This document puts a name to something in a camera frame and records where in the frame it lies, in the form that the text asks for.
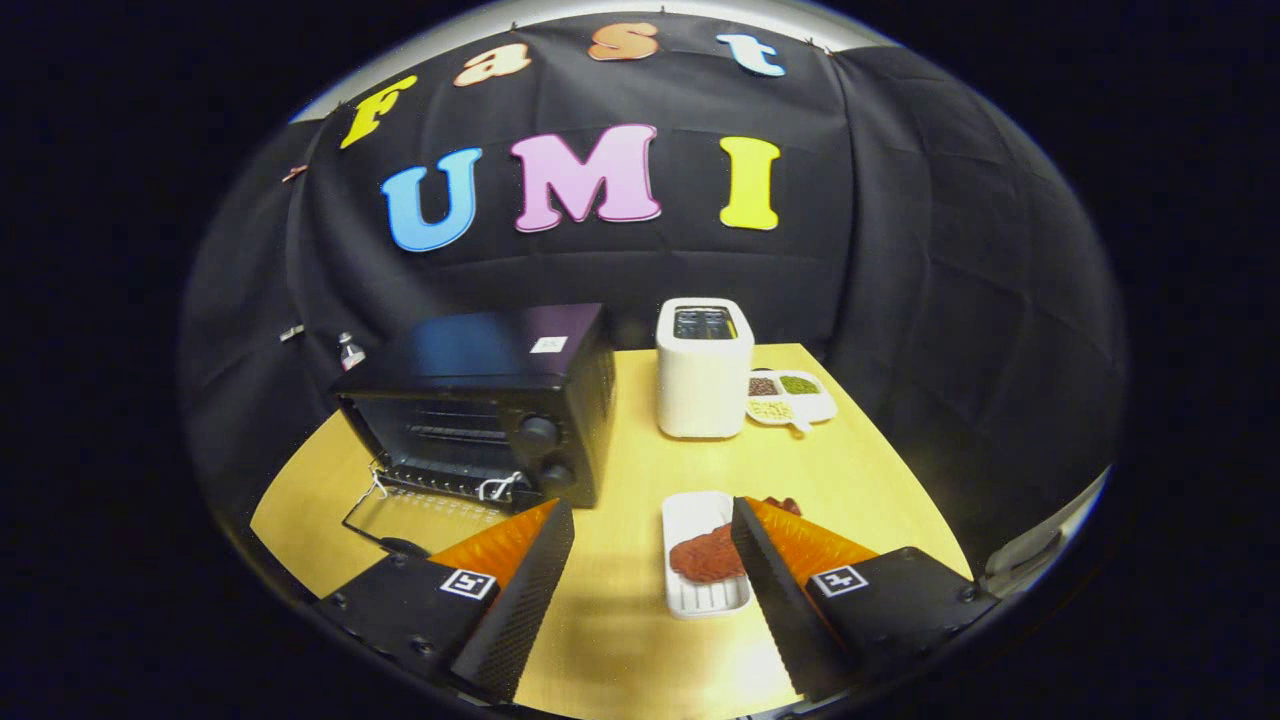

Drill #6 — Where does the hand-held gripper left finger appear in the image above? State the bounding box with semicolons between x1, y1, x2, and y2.
312;498;576;704

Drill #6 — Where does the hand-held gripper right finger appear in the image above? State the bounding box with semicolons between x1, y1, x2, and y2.
730;497;1001;701

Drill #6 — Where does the white divided dish with beans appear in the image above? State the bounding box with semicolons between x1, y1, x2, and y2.
745;369;839;433

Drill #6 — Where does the red steak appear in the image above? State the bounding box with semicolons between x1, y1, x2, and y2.
668;497;803;584

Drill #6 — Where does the black backdrop cloth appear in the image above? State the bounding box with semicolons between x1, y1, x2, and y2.
180;10;1131;571

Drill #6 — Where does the black toaster oven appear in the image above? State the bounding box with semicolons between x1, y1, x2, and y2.
330;303;618;561

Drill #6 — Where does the white toaster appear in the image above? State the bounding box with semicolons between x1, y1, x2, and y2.
655;298;756;439

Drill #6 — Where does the white rectangular tray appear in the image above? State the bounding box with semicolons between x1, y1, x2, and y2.
662;490;753;619

